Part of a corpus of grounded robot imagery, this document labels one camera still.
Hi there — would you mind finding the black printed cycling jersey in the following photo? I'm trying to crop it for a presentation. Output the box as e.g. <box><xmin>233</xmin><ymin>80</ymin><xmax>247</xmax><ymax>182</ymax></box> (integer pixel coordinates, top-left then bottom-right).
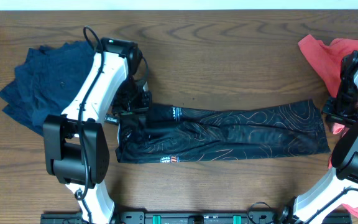
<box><xmin>115</xmin><ymin>100</ymin><xmax>330</xmax><ymax>164</ymax></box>

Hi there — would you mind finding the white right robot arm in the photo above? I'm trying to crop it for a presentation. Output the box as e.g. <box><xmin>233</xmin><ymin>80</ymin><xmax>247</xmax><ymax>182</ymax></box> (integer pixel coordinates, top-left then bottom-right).
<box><xmin>274</xmin><ymin>50</ymin><xmax>358</xmax><ymax>223</ymax></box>

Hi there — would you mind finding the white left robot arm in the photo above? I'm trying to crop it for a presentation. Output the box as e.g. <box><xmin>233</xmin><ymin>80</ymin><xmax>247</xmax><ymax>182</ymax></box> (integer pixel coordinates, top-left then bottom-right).
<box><xmin>40</xmin><ymin>38</ymin><xmax>151</xmax><ymax>223</ymax></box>

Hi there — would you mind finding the light pink shirt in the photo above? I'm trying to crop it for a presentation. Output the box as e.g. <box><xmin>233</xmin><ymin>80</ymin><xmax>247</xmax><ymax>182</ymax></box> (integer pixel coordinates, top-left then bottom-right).
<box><xmin>328</xmin><ymin>123</ymin><xmax>349</xmax><ymax>169</ymax></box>

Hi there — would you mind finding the red shirt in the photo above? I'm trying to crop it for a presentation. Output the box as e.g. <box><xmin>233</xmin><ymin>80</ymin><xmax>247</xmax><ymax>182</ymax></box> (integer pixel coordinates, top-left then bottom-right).
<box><xmin>298</xmin><ymin>34</ymin><xmax>358</xmax><ymax>218</ymax></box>

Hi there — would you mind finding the navy blue folded garment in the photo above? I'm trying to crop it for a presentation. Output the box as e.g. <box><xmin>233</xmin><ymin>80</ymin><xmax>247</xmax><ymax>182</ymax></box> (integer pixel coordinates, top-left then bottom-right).
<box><xmin>0</xmin><ymin>41</ymin><xmax>95</xmax><ymax>135</ymax></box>

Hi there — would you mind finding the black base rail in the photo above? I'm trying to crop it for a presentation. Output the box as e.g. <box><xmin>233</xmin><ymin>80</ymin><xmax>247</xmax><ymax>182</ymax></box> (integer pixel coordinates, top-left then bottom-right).
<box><xmin>40</xmin><ymin>211</ymin><xmax>352</xmax><ymax>224</ymax></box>

